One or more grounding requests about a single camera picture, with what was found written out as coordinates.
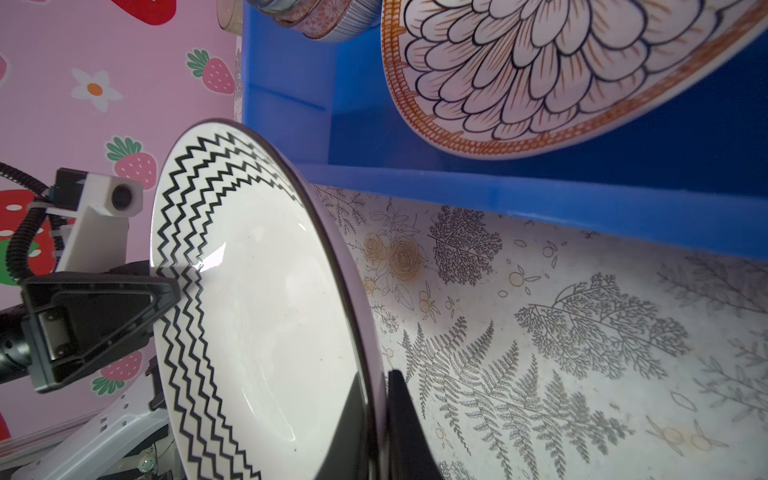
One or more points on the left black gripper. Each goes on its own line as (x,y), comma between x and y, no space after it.
(71,325)

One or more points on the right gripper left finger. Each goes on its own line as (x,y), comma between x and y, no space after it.
(345,420)

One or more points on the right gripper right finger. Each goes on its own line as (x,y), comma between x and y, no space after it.
(410,457)

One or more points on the white zigzag rim plate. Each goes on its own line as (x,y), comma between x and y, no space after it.
(271,310)

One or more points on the large floral patterned plate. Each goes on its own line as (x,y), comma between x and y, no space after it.
(501,80)

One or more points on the purple striped bowl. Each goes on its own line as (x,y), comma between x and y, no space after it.
(359,16)

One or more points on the green leaf patterned bowl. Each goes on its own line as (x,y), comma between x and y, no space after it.
(321,18)

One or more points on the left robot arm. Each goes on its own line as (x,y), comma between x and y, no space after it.
(122,437)

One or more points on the blue plastic bin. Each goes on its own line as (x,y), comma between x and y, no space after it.
(640,118)

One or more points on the green glass cup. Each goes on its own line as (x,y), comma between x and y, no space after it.
(230,15)

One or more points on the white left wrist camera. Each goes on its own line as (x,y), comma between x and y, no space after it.
(101,207)

